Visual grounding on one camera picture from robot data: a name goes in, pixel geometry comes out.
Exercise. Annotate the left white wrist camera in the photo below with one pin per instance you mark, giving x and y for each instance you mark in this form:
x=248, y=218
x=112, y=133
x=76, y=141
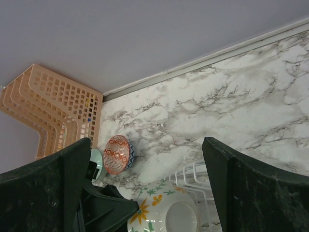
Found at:
x=92, y=171

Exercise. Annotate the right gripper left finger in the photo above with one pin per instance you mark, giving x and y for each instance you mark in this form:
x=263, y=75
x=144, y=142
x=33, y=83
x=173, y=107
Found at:
x=43, y=196

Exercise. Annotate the red patterned bowl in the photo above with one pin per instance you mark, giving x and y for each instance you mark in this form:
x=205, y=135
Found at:
x=118, y=155

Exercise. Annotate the orange plastic file organizer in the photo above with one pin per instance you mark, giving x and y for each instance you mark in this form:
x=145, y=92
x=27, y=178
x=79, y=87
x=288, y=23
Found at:
x=59, y=109

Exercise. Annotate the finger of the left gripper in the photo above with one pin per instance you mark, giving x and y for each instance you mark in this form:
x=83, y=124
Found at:
x=103, y=209

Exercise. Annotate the light teal bowl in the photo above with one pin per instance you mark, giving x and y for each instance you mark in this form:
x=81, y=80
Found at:
x=97, y=157

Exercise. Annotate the yellow flower bowl back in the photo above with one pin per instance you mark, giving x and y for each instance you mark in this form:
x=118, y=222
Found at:
x=164, y=207

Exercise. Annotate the white wire dish rack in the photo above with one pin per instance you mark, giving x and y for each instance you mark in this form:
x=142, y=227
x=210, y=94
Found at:
x=195, y=180

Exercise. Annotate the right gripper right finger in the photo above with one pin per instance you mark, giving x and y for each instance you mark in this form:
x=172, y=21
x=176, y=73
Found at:
x=253, y=196

